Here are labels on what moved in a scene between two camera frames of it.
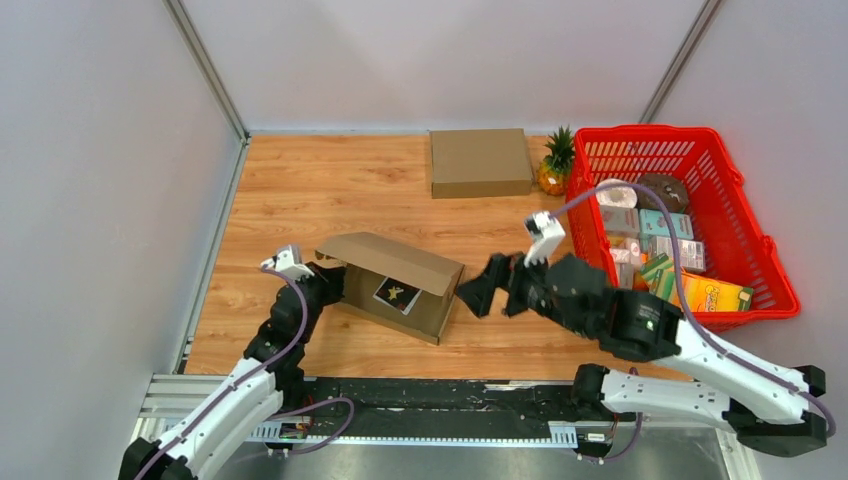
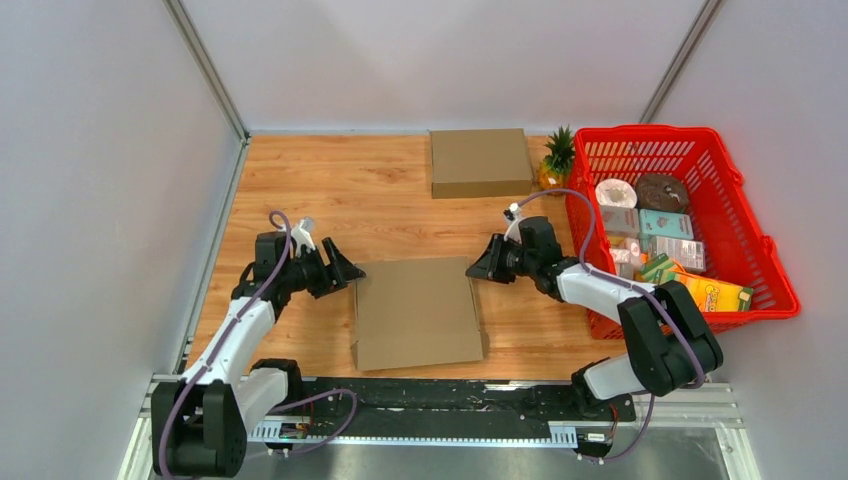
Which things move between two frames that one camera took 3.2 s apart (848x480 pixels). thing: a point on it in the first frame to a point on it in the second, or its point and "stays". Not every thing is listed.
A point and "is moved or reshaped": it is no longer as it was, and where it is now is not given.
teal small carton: [653, 221] stays
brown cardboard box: [480, 163] stays
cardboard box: [370, 257] is moved or reshaped
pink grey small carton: [621, 221] stays
